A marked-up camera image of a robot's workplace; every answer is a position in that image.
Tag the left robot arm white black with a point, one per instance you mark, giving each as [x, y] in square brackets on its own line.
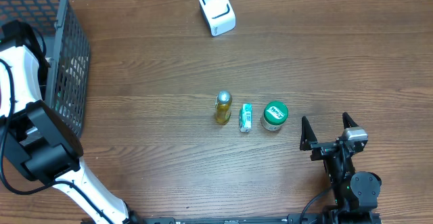
[36, 141]

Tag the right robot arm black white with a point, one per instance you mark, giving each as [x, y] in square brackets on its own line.
[355, 193]

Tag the silver capped yellow drink bottle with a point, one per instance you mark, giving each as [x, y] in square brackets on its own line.
[223, 104]

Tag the green lidded jar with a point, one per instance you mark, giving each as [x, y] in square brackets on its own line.
[274, 115]

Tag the small green white carton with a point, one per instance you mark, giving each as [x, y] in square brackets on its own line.
[245, 119]

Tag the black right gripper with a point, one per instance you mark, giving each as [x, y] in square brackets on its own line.
[322, 149]

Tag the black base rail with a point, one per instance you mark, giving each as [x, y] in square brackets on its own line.
[290, 219]

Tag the white barcode scanner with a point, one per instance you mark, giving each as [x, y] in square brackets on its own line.
[219, 16]

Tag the dark grey plastic basket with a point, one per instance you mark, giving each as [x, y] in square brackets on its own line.
[68, 52]

